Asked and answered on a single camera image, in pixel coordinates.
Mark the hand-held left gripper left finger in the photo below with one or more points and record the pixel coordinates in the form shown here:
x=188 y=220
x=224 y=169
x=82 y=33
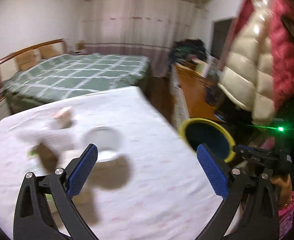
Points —
x=83 y=170

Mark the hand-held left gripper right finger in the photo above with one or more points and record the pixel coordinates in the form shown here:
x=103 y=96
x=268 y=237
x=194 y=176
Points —
x=211 y=170

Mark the yellow rimmed blue trash bin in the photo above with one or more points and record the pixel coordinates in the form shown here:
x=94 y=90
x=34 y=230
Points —
x=206 y=137

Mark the pale yellow paper cup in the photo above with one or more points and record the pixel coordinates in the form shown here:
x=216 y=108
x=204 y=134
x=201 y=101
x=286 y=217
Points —
x=102 y=140

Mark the pale green plastic bag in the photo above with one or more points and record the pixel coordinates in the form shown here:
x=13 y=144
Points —
x=57 y=137

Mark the person's right forearm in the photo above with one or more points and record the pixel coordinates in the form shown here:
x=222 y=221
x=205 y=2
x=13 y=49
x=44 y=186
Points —
x=287 y=217

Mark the person's right hand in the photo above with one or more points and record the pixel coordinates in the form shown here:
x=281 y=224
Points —
x=283 y=188

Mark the wooden desk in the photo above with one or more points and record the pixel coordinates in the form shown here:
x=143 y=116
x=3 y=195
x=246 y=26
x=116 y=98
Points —
x=196 y=95

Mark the green checked quilt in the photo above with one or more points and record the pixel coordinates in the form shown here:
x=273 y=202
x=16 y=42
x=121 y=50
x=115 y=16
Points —
x=82 y=72

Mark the green book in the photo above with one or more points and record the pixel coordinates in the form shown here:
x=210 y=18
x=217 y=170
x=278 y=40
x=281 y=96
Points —
x=201 y=67

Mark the red quilted jacket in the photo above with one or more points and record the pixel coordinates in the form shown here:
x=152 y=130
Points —
x=286 y=50

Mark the dark clothes pile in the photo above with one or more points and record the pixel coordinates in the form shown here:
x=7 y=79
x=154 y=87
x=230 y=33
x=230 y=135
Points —
x=186 y=50

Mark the brown pillow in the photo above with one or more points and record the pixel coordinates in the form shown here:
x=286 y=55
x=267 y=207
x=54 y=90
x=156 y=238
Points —
x=24 y=60
x=48 y=52

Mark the small cardboard box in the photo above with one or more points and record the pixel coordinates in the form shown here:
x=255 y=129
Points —
x=80 y=46

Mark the black television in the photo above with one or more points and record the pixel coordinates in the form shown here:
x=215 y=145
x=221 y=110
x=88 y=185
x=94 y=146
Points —
x=220 y=40

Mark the wooden bed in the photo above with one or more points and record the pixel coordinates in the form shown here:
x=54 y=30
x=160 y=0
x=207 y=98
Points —
x=9 y=57

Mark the pink beige curtain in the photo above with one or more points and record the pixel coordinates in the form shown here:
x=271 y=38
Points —
x=142 y=22

